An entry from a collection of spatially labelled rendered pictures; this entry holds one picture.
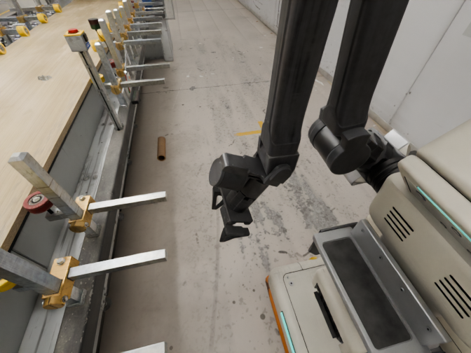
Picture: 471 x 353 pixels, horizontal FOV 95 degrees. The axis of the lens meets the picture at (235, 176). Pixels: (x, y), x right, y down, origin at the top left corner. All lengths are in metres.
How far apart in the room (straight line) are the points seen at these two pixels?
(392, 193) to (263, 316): 1.20
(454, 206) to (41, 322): 1.15
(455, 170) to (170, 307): 1.48
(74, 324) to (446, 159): 0.99
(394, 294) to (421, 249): 0.11
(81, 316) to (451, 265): 0.94
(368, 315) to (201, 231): 1.36
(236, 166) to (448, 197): 0.29
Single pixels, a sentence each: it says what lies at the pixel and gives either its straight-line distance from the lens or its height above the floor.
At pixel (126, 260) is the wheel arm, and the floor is 0.83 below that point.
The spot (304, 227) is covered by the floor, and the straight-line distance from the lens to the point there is 1.80.
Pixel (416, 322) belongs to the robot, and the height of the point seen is 1.07.
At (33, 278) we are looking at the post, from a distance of 0.78.
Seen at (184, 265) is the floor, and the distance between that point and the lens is 1.64.
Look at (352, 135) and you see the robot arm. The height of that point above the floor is 1.29.
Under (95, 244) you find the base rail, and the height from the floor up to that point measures 0.70.
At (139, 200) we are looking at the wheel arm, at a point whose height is 0.82.
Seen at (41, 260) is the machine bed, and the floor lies 0.66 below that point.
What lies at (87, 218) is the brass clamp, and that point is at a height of 0.81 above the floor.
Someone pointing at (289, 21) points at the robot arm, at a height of 1.45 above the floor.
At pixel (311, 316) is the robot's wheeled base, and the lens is 1.30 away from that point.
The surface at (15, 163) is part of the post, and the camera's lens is 0.81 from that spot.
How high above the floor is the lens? 1.51
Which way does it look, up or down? 48 degrees down
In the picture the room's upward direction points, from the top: straight up
